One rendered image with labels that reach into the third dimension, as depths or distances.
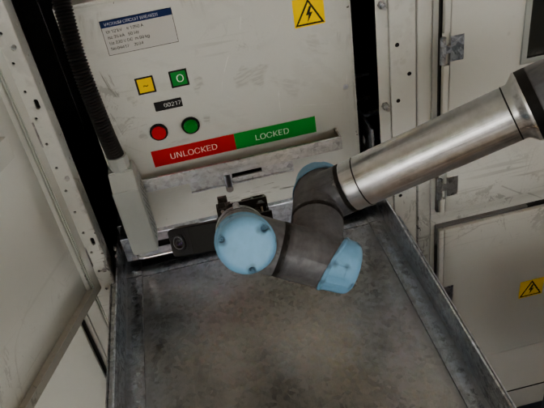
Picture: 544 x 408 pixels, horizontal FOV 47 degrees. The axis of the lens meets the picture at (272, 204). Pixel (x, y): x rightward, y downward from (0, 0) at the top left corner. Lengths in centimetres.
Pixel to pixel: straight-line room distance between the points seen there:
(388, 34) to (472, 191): 40
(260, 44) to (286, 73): 7
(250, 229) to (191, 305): 48
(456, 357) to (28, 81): 83
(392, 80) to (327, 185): 35
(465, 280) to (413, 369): 50
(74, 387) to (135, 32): 82
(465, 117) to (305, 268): 28
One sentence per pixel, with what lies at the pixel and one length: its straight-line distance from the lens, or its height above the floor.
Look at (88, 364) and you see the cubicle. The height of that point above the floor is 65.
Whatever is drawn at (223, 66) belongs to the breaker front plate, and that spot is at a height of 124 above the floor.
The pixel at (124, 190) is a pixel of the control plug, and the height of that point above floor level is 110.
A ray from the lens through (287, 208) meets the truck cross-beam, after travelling 129.
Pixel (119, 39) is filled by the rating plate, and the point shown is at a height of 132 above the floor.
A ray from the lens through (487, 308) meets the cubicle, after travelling 162.
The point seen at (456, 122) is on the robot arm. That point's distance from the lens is 85.
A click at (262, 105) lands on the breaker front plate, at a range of 117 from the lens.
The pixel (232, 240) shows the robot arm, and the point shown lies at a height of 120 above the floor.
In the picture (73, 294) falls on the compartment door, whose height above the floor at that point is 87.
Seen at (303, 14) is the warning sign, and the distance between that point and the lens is 112.
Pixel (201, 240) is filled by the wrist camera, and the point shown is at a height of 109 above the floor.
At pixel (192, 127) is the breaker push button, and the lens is 116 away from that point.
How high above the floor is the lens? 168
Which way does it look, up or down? 36 degrees down
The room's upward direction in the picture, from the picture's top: 10 degrees counter-clockwise
